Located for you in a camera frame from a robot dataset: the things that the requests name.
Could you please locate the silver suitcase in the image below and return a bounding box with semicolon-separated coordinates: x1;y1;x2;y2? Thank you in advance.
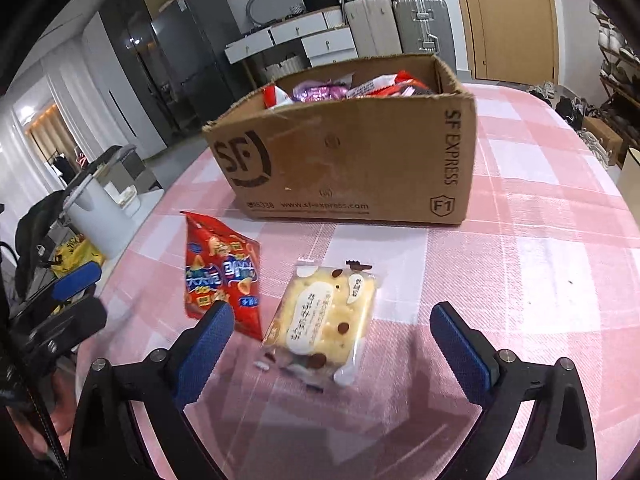
393;0;457;73

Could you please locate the dark grey refrigerator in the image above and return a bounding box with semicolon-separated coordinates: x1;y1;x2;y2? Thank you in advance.
152;0;253;124

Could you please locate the purple grape candy bag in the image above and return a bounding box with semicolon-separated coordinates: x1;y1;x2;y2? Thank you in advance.
291;74;354;103

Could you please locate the cream trash bin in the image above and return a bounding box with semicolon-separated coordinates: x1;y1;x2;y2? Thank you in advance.
617;148;640;210

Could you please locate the small cardboard box floor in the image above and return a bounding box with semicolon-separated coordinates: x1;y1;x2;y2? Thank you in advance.
582;116;623;166

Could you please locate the large white red snack bag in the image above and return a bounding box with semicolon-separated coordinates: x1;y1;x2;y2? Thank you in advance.
262;84;294;110

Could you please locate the wooden shoe rack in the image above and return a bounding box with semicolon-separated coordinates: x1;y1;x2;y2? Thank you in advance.
589;0;639;142

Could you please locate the beige suitcase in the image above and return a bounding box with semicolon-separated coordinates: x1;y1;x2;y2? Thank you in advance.
344;0;402;58

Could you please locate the yellow plastic bag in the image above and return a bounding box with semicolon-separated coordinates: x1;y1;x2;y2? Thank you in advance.
51;234;105;278

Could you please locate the red triangular chips bag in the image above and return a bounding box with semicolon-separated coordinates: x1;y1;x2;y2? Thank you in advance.
183;211;264;340

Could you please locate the red cookie snack pack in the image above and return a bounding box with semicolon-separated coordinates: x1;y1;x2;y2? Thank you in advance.
346;70;434;99

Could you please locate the clear cake bread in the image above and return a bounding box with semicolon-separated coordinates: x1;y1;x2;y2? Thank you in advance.
257;260;380;391

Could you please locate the wooden door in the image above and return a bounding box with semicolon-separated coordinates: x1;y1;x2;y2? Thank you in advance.
459;0;559;84

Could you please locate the person's left hand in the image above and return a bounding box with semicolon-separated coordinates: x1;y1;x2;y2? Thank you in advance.
6;372;76;461

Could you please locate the grey side cabinet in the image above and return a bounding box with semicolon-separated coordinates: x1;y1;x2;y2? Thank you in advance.
94;152;166;281

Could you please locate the white electric kettle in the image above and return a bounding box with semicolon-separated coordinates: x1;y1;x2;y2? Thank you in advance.
63;174;134;259

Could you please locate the SF cardboard box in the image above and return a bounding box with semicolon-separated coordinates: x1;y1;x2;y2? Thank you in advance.
203;54;477;226

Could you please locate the white drawer desk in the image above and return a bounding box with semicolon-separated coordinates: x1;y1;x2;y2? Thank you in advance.
224;6;358;82

